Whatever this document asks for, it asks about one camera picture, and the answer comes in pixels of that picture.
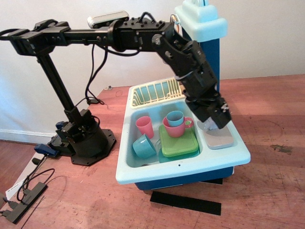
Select blue plastic cup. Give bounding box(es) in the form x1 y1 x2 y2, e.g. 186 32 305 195
166 110 184 127

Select grey faucet lever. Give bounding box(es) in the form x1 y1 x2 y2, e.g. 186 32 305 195
197 121 208 130

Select pink plastic mug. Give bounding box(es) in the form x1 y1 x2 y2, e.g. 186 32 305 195
163 117 194 138

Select light blue toy sink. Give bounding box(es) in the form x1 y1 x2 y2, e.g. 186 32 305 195
115 0 252 191

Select teal plastic plate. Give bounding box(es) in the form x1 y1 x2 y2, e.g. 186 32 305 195
158 149 200 163

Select green plastic plate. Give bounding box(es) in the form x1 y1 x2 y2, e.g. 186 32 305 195
159 125 199 157

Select black velcro strip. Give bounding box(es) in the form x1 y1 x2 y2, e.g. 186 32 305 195
150 191 222 216

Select teal plastic cup lying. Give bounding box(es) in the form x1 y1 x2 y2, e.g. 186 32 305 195
132 134 157 159

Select black camera cable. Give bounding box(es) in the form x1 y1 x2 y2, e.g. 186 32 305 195
73 45 108 108

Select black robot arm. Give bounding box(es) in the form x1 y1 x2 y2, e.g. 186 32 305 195
0 12 231 166

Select pink plastic tumbler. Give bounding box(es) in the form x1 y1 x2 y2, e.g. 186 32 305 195
136 116 154 139

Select blue cable connector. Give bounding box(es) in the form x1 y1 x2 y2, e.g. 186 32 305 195
34 144 59 158

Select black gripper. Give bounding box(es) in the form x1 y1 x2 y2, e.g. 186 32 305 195
181 66 231 129

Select cream dish rack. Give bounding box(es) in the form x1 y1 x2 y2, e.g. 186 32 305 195
130 77 184 109

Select silver depth camera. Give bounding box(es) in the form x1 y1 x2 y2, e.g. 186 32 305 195
87 10 129 29

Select grey toy faucet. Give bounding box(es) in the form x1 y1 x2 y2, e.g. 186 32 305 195
201 118 234 150

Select black usb hub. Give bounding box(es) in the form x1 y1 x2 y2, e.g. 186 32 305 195
2 182 48 224

